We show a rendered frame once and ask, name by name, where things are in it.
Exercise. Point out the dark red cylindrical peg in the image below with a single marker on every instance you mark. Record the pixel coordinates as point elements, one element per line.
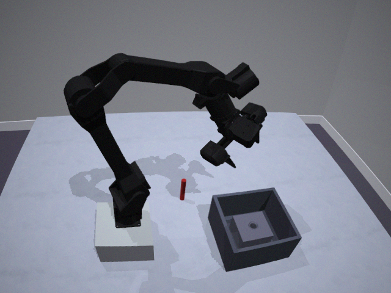
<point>182,189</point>

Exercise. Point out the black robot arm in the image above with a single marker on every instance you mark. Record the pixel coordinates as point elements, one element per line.
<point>85,102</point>

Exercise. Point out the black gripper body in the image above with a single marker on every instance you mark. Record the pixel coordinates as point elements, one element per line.
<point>215,153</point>

